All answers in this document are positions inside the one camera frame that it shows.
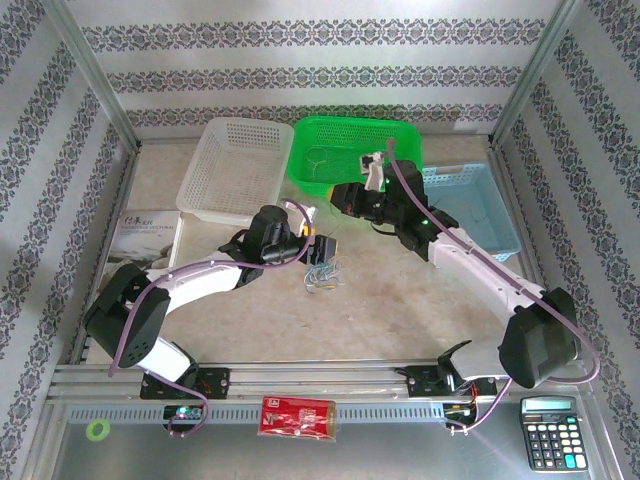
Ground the light blue plastic basket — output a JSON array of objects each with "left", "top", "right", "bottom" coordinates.
[{"left": 419, "top": 160, "right": 522, "bottom": 264}]

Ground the green perforated plastic basket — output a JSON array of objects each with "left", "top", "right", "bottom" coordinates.
[{"left": 286, "top": 115, "right": 424, "bottom": 199}]

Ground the white perforated plastic basket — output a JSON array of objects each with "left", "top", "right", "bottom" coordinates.
[{"left": 174, "top": 118, "right": 295, "bottom": 229}]

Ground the grey printed book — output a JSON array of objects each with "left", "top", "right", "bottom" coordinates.
[{"left": 106, "top": 208, "right": 184, "bottom": 274}]

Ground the red foil packet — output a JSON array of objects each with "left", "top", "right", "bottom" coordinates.
[{"left": 257, "top": 395, "right": 339, "bottom": 444}]

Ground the green tape roll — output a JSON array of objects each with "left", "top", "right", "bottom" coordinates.
[{"left": 85, "top": 418, "right": 111, "bottom": 442}]

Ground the black desk calculator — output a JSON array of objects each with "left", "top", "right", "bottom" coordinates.
[{"left": 519, "top": 396, "right": 589, "bottom": 473}]

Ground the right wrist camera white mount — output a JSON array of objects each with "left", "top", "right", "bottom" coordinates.
[{"left": 358, "top": 151, "right": 390, "bottom": 192}]

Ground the aluminium side rail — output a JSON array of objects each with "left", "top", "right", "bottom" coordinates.
[
  {"left": 487, "top": 139, "right": 571, "bottom": 361},
  {"left": 69, "top": 142, "right": 144, "bottom": 365}
]

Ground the aluminium mounting rail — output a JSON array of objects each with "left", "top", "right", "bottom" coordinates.
[{"left": 47, "top": 358, "right": 591, "bottom": 401}]

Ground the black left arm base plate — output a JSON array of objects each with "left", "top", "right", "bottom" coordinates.
[{"left": 139, "top": 367, "right": 232, "bottom": 401}]

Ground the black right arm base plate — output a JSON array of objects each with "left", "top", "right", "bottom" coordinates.
[{"left": 405, "top": 363, "right": 499, "bottom": 400}]

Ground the grey slotted cable duct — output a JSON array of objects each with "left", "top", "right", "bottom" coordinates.
[{"left": 67, "top": 402, "right": 451, "bottom": 425}]

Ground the aluminium frame post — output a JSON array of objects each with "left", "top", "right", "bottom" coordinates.
[
  {"left": 489, "top": 0, "right": 585, "bottom": 147},
  {"left": 43, "top": 0, "right": 144, "bottom": 151}
]

